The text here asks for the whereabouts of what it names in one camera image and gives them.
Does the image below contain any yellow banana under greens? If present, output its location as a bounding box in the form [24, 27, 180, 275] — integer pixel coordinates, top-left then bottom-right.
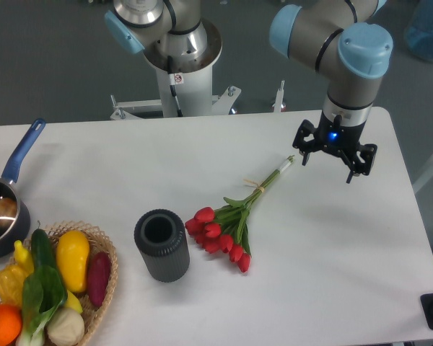
[64, 290, 83, 314]

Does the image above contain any woven wicker basket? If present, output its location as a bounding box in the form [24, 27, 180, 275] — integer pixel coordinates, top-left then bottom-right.
[0, 221, 118, 345]

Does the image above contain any green bok choy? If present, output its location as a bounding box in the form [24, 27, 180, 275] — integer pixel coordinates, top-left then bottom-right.
[16, 265, 67, 345]

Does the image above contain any yellow bell pepper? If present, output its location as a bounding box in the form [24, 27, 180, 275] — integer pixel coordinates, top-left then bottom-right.
[0, 265, 28, 308]

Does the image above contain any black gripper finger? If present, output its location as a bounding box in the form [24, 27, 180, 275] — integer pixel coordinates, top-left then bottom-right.
[340, 143, 377, 184]
[292, 120, 323, 166]

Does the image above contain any black cable on pedestal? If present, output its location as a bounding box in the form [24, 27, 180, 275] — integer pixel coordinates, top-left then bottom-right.
[166, 55, 184, 118]

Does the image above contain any green cucumber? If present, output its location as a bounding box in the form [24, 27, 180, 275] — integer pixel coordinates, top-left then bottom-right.
[31, 229, 57, 270]

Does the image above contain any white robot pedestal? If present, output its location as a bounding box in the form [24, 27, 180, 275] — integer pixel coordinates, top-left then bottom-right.
[105, 12, 242, 120]

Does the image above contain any small yellow pepper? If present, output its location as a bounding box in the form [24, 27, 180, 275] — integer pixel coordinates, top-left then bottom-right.
[14, 240, 34, 275]

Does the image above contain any yellow squash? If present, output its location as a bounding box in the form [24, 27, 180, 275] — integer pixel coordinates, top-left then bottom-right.
[56, 230, 90, 293]

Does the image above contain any purple sweet potato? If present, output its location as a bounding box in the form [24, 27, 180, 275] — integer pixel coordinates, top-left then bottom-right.
[87, 252, 111, 308]

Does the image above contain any orange fruit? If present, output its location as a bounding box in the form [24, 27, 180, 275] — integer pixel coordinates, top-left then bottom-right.
[0, 303, 22, 345]

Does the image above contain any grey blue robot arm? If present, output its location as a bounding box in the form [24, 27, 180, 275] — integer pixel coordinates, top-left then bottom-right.
[104, 1, 393, 177]

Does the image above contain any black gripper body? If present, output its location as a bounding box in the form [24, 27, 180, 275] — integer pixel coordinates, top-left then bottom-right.
[314, 112, 366, 157]

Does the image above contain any beige garlic bulb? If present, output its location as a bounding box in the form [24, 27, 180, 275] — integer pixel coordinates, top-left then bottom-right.
[47, 308, 84, 346]

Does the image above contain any red tulip bouquet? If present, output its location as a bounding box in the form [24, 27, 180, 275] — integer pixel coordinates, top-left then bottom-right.
[185, 155, 295, 273]

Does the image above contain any dark grey ribbed vase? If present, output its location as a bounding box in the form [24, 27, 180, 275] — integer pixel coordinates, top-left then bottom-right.
[134, 209, 190, 283]

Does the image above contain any blue translucent container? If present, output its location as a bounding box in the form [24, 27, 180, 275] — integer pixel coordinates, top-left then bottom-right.
[404, 1, 433, 63]

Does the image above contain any dark saucepan with blue handle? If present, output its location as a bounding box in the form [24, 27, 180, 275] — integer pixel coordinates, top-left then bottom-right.
[0, 118, 46, 257]

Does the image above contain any brown bread in pan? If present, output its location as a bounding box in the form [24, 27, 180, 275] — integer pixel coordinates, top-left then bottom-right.
[0, 198, 17, 229]

